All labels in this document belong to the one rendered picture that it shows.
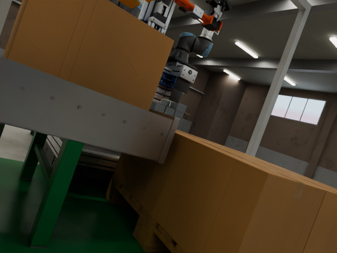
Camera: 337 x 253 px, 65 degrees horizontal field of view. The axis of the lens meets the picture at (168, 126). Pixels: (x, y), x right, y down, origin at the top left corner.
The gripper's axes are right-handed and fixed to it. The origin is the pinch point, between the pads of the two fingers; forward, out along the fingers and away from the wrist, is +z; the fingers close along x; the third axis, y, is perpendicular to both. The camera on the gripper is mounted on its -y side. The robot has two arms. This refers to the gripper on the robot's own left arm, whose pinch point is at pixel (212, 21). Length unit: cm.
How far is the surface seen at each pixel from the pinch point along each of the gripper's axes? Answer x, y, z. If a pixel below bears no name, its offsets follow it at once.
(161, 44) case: 17, 35, 31
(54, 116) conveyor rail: 34, 72, 74
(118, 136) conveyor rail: 35, 48, 75
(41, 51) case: 19, 80, 55
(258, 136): -155, -283, 40
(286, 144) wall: -558, -1027, -6
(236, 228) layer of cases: 76, 18, 87
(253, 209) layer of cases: 79, 18, 79
